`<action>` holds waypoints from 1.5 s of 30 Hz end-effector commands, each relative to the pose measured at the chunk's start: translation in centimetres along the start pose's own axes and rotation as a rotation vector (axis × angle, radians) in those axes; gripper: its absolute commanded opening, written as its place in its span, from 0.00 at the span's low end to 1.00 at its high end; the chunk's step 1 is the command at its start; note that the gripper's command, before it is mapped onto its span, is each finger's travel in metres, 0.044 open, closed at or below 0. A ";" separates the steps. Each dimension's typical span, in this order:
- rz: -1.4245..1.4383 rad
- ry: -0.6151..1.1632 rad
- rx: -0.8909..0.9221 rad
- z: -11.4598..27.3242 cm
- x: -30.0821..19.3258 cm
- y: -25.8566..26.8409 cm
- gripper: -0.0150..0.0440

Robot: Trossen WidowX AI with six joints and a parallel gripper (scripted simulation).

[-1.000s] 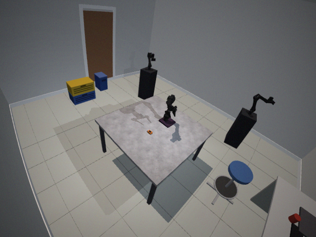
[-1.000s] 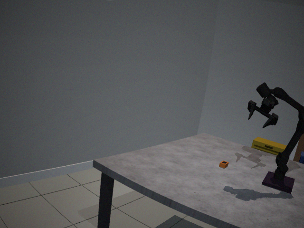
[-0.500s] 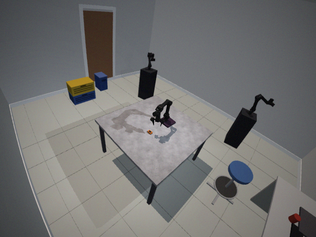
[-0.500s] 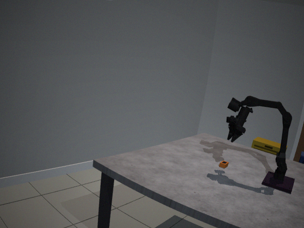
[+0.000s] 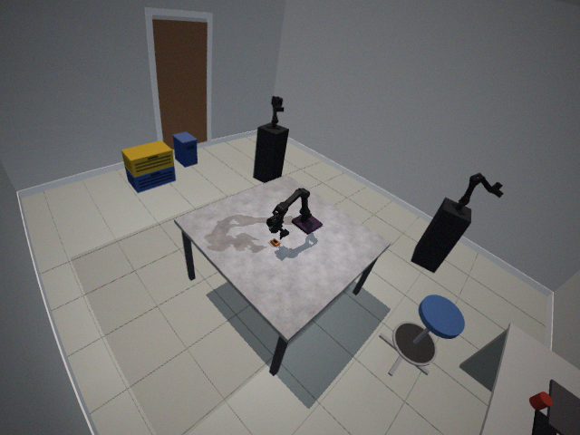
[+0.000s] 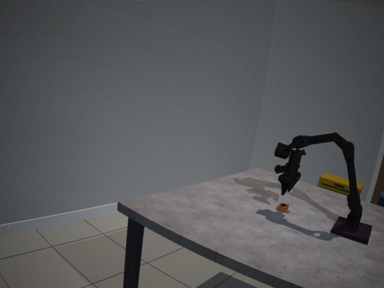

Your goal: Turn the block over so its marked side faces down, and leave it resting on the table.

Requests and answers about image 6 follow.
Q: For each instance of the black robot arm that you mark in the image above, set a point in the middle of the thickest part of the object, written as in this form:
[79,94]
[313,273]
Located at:
[283,151]

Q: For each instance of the orange block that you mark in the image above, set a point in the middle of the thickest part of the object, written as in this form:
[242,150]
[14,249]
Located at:
[282,207]

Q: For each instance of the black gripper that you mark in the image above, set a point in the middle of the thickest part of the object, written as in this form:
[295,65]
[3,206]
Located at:
[289,179]

